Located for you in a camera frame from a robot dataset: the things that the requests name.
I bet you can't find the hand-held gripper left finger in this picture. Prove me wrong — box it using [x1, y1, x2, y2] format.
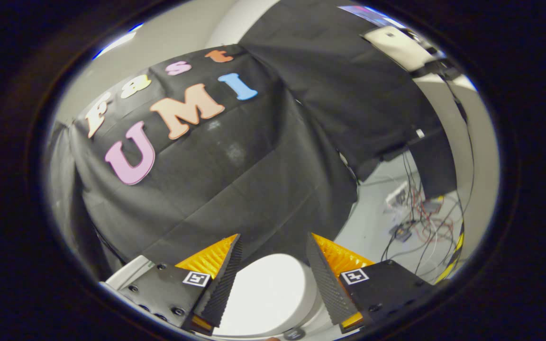
[112, 233, 244, 337]

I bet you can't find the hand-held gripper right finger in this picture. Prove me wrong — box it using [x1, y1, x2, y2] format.
[306, 232, 439, 334]

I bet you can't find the white toilet lid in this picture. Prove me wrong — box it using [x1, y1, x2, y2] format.
[215, 253, 322, 338]

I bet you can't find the white toilet bowl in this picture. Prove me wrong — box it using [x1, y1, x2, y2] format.
[216, 265, 341, 341]

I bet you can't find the small grey electronic device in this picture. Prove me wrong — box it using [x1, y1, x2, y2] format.
[389, 223, 416, 243]

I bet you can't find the white panel edge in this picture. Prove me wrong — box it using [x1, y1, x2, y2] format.
[104, 256, 155, 290]

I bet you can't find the white power strip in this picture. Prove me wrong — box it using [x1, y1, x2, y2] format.
[385, 181, 411, 208]

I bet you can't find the black backdrop cloth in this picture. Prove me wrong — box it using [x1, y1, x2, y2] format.
[45, 0, 458, 280]

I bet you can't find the yellow black striped strip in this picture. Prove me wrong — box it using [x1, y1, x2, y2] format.
[434, 223, 465, 285]

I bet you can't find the tangle of floor cables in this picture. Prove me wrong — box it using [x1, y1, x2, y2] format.
[380, 152, 465, 280]

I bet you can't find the white wall box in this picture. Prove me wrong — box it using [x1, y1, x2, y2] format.
[363, 26, 438, 72]

